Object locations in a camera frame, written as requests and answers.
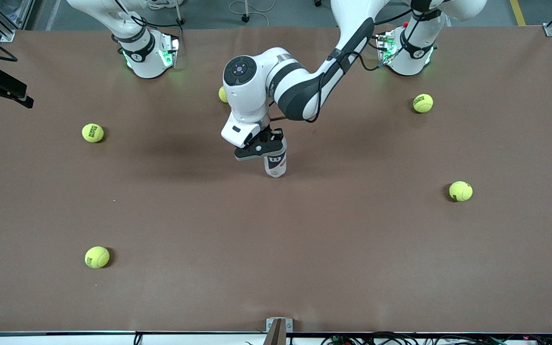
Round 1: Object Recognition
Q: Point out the clear Wilson tennis ball can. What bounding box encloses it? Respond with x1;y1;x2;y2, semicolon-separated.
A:
264;137;288;178

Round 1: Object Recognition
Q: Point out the white shoe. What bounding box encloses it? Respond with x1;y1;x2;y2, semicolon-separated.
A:
148;0;183;11

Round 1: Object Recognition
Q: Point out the white floor cable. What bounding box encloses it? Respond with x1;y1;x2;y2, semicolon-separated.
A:
228;0;276;27

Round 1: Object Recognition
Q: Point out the black right arm base cable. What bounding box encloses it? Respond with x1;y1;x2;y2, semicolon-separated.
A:
130;14;184;36

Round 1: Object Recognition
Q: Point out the black arm base cable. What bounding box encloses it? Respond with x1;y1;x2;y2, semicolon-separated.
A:
130;14;184;36
360;24;387;71

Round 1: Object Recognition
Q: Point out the black left arm base cable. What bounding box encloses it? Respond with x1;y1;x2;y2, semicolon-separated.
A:
360;24;387;71

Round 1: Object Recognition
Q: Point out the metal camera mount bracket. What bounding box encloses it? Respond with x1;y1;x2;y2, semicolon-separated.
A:
265;317;293;345

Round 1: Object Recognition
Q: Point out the black cable bundle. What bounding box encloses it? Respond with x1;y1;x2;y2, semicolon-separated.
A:
322;332;552;345

